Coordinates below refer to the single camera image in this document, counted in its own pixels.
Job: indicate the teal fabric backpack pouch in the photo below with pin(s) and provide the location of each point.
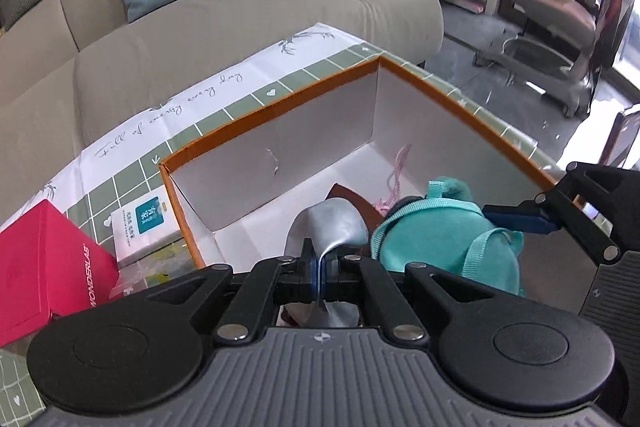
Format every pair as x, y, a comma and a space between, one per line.
446, 229

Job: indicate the clear plastic zip bag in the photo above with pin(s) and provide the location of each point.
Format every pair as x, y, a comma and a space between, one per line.
164, 265

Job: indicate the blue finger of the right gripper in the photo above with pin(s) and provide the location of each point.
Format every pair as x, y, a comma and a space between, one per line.
547, 214

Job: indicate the orange white cardboard box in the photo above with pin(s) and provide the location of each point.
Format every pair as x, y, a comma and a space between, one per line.
237, 190

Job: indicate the white teal tissue pack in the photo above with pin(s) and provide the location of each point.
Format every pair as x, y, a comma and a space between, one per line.
143, 226

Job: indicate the silver fabric pouch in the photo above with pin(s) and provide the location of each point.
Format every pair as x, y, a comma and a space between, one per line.
316, 232

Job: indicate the smartphone on stand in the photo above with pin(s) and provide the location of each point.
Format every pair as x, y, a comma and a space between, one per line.
624, 132

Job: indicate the pink grey office chair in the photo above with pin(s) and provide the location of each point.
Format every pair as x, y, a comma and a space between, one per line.
569, 81

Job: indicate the brown fabric pouch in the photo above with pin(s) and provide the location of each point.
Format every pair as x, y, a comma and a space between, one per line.
371, 216

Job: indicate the red transparent cube box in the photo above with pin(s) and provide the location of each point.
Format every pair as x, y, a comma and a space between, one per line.
49, 268

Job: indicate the beige fabric sofa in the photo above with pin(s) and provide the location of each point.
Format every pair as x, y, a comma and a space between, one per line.
72, 70

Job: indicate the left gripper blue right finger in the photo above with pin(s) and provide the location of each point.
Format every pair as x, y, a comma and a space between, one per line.
365, 283

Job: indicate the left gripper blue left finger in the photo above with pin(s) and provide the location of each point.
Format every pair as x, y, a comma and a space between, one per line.
260, 293

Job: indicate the pink drawstring pouch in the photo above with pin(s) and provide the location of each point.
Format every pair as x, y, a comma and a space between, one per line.
393, 182

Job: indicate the green grid tablecloth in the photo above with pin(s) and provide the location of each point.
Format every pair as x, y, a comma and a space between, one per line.
290, 378

